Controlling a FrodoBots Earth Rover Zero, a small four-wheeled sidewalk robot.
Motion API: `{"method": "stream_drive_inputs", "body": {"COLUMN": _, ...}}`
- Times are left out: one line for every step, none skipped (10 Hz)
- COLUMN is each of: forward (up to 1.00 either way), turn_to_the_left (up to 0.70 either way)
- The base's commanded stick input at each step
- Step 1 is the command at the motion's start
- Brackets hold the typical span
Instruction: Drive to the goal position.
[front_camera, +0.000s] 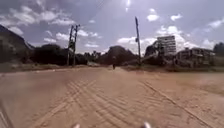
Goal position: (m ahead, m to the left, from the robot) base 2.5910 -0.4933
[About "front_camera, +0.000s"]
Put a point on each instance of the person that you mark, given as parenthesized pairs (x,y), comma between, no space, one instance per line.
(114,66)

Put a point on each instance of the row of trees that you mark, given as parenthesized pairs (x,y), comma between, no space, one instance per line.
(116,55)

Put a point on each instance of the sandy dirt road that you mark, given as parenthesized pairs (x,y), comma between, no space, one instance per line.
(110,96)

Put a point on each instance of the tall utility pole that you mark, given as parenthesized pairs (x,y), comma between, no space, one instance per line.
(138,40)

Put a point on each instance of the double utility pole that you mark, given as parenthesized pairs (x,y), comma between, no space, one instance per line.
(75,43)

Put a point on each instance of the grass verge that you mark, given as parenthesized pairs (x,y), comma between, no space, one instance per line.
(20,67)
(160,68)

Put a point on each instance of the tall pale building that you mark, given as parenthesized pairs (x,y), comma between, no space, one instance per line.
(168,45)

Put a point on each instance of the robot's own part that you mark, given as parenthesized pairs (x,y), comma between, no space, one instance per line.
(76,126)
(146,125)

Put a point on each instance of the low wide building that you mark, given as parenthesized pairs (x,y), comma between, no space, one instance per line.
(195,56)

